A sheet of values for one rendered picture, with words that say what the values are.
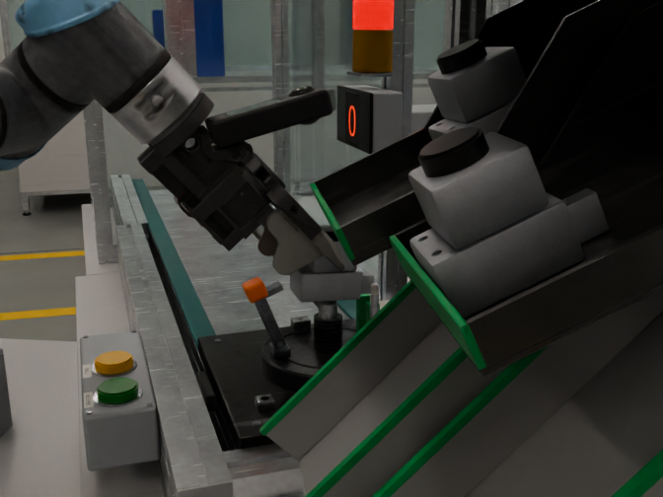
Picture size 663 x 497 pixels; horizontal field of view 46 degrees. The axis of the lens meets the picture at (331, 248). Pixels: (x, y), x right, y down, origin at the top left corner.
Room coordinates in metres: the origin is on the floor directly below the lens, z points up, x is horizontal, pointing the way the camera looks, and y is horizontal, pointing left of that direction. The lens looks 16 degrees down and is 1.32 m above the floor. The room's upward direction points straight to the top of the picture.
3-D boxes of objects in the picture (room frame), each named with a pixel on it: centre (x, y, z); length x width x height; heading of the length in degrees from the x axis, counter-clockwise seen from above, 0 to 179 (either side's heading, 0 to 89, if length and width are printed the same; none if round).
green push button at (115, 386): (0.71, 0.21, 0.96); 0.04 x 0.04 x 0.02
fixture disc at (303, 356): (0.76, 0.00, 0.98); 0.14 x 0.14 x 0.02
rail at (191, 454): (0.97, 0.23, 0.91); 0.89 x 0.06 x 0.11; 18
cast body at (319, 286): (0.76, 0.00, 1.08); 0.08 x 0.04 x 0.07; 108
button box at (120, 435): (0.77, 0.23, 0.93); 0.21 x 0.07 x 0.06; 18
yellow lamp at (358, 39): (0.98, -0.05, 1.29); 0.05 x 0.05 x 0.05
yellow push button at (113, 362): (0.77, 0.23, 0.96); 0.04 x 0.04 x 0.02
